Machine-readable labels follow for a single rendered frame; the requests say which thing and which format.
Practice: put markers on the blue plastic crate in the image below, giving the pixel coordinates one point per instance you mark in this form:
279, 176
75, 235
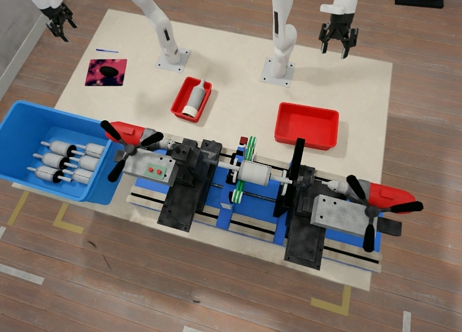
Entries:
27, 124

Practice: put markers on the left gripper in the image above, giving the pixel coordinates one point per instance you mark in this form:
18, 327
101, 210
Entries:
339, 28

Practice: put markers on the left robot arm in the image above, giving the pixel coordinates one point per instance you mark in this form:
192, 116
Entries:
285, 36

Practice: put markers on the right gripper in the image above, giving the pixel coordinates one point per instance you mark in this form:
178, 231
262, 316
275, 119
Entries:
58, 17

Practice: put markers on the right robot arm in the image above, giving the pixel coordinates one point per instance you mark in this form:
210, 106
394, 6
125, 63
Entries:
155, 16

